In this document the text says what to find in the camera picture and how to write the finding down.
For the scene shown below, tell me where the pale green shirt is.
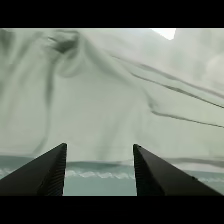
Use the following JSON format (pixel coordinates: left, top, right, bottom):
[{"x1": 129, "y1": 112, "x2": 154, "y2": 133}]
[{"x1": 0, "y1": 28, "x2": 224, "y2": 164}]

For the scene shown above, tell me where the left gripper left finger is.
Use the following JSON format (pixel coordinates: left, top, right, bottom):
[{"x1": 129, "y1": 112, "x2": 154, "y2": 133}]
[{"x1": 0, "y1": 142, "x2": 68, "y2": 197}]

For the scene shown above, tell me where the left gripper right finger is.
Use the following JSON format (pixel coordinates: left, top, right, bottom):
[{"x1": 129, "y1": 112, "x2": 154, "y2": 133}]
[{"x1": 132, "y1": 143, "x2": 224, "y2": 197}]

